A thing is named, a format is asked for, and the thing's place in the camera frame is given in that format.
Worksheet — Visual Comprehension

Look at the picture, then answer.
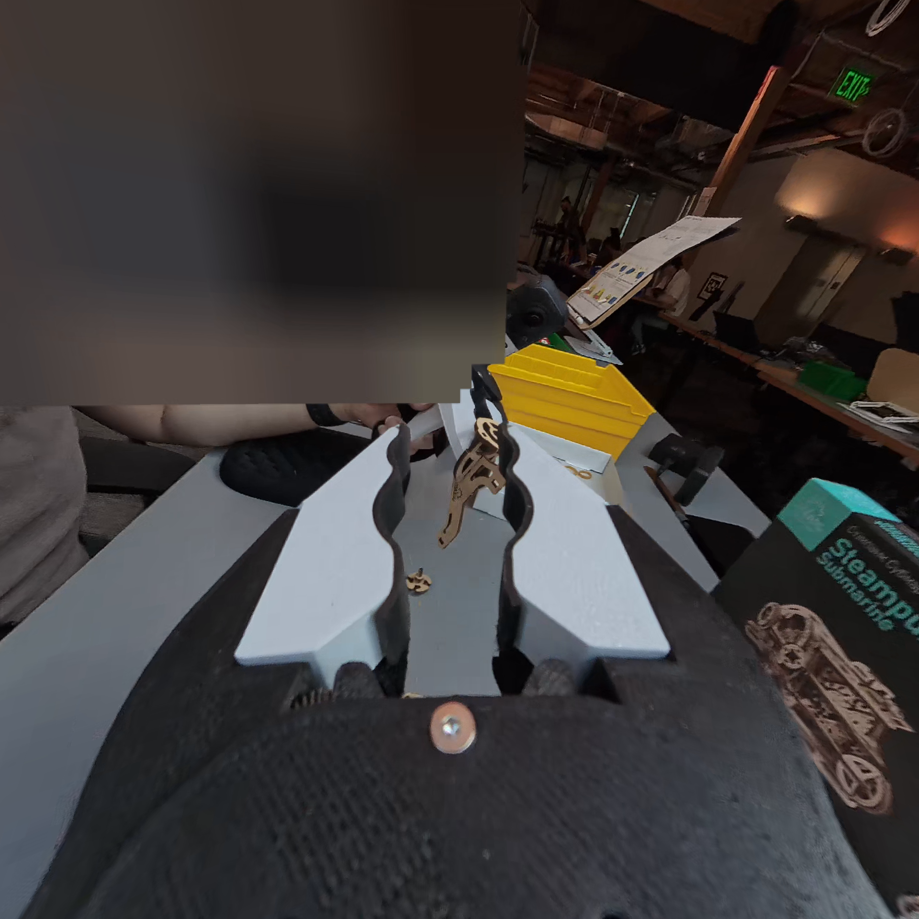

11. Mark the green plastic bin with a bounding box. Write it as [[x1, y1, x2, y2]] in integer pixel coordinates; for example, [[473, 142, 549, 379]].
[[799, 358, 867, 404]]

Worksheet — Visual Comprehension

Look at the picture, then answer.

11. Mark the white wire ring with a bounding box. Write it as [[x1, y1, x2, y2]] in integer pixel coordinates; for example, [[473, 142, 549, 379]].
[[863, 0, 914, 38], [860, 107, 910, 160]]

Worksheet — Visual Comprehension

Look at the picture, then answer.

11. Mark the wooden lever model part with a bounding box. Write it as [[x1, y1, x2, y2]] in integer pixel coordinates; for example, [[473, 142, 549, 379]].
[[437, 416, 508, 551]]

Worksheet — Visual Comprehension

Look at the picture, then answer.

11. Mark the black teal model kit box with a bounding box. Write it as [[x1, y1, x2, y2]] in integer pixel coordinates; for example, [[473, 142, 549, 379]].
[[709, 477, 919, 919]]

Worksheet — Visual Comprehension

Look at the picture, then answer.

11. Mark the pale wooden chair back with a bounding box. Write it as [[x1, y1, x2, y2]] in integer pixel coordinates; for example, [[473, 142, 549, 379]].
[[864, 347, 919, 426]]

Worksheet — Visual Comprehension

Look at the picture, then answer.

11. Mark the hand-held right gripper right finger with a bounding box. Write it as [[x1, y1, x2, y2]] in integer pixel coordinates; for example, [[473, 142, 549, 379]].
[[492, 422, 673, 672]]

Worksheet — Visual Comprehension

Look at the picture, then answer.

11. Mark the long wooden workbench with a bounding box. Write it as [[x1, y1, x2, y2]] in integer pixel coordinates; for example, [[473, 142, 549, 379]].
[[659, 309, 919, 462]]

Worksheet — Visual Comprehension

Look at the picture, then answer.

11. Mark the person's left hand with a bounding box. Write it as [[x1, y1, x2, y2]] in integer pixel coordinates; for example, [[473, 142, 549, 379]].
[[343, 403, 419, 440]]

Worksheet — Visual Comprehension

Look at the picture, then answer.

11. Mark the tilted board with paper sheet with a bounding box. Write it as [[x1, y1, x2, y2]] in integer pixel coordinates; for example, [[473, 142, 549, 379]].
[[566, 214, 742, 333]]

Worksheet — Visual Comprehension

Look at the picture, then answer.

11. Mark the grey door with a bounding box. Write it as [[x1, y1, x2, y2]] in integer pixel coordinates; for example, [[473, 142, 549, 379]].
[[756, 235, 867, 347]]

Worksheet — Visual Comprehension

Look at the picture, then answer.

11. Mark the green exit sign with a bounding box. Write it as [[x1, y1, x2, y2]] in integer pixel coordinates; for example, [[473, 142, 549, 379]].
[[831, 67, 878, 110]]

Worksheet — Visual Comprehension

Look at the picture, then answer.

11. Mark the black padded wrist rest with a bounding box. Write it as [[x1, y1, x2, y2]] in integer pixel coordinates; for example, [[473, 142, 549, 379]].
[[218, 429, 376, 508]]

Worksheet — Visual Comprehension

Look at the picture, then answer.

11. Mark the person's grey shirt torso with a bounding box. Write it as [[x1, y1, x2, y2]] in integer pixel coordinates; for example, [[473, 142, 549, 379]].
[[0, 405, 92, 627]]

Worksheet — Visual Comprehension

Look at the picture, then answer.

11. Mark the person's left forearm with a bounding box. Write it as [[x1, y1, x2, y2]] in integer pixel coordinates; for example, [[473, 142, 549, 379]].
[[74, 403, 310, 449]]

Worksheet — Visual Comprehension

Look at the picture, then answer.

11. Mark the black rounded camera device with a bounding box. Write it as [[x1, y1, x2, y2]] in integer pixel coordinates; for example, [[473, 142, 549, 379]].
[[505, 271, 570, 354]]

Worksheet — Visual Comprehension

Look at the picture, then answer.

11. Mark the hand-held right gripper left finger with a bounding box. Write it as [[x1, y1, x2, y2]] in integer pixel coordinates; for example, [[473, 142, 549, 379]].
[[234, 422, 414, 679]]

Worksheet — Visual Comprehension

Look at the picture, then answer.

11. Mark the yellow plastic bin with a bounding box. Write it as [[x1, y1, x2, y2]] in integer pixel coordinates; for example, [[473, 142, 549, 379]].
[[487, 342, 657, 462]]

